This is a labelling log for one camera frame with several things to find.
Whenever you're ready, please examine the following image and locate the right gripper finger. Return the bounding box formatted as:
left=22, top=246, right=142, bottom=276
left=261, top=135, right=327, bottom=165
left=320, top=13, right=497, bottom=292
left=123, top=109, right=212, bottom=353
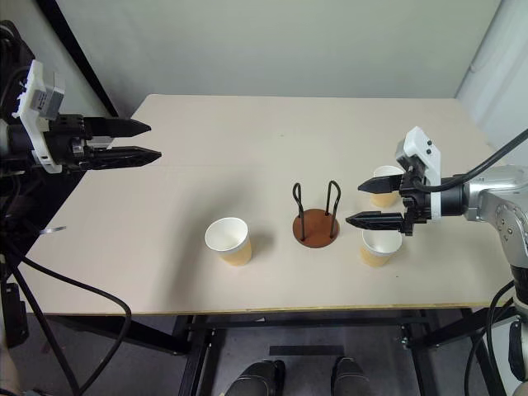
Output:
left=345, top=210, right=408, bottom=233
left=357, top=173, right=403, bottom=195

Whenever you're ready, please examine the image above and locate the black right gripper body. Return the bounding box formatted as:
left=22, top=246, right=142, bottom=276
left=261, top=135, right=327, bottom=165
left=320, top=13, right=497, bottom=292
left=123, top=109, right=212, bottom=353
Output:
left=398, top=161, right=433, bottom=238

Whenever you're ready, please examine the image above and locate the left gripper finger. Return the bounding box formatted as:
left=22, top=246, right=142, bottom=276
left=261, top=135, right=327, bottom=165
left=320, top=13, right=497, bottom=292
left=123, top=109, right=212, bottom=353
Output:
left=81, top=144, right=163, bottom=172
left=84, top=117, right=152, bottom=139

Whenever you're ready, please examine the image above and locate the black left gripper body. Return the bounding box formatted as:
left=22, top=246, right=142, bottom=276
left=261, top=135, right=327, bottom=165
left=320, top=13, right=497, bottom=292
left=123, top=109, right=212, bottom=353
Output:
left=45, top=114, right=114, bottom=172

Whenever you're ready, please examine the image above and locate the tan paper cup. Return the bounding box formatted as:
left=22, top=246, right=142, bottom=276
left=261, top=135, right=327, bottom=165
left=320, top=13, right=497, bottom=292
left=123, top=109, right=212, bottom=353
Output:
left=359, top=228, right=403, bottom=269
left=205, top=216, right=253, bottom=268
left=369, top=165, right=408, bottom=209

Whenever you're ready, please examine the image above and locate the brown cup holder stand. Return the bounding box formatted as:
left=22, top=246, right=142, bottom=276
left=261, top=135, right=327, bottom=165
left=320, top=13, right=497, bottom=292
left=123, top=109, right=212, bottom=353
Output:
left=291, top=179, right=342, bottom=250

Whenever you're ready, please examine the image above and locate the black box beside table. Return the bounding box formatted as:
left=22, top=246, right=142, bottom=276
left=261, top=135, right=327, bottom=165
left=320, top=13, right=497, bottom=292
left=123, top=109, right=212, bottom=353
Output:
left=0, top=281, right=31, bottom=348

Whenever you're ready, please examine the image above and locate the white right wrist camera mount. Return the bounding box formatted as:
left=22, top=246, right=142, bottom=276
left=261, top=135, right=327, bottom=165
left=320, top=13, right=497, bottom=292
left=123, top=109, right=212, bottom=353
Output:
left=394, top=126, right=443, bottom=223

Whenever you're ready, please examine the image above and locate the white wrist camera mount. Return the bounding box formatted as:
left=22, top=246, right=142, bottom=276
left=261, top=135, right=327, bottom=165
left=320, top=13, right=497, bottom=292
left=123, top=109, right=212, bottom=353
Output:
left=394, top=126, right=443, bottom=223
left=12, top=59, right=67, bottom=174

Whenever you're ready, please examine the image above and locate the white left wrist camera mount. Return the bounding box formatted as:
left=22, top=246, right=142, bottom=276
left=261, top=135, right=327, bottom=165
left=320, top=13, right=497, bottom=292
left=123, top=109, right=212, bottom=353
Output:
left=12, top=59, right=67, bottom=174

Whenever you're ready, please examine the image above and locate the black diagonal wall strip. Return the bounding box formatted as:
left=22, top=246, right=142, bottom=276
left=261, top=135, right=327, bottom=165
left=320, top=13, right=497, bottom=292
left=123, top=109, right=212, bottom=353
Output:
left=35, top=0, right=120, bottom=118

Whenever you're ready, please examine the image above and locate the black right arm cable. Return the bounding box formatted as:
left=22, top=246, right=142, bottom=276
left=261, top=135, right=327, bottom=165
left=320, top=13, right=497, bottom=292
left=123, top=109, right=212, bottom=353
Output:
left=408, top=128, right=528, bottom=193

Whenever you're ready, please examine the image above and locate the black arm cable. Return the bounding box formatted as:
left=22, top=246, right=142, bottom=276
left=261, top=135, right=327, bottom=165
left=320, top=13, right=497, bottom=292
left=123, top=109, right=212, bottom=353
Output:
left=408, top=128, right=528, bottom=193
left=0, top=238, right=132, bottom=396

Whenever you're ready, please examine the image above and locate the black table frame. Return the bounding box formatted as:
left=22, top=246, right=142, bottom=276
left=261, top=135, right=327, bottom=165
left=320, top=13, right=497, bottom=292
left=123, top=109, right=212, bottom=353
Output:
left=40, top=305, right=515, bottom=396

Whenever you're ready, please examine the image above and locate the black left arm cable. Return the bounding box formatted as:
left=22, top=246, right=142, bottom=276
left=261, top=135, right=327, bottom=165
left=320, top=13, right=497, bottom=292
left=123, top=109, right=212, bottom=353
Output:
left=0, top=238, right=132, bottom=396

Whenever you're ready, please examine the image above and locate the black cable by torso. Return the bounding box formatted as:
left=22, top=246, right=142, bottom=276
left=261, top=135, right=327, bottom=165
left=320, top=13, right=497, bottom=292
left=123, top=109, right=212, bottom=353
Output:
left=468, top=280, right=516, bottom=396

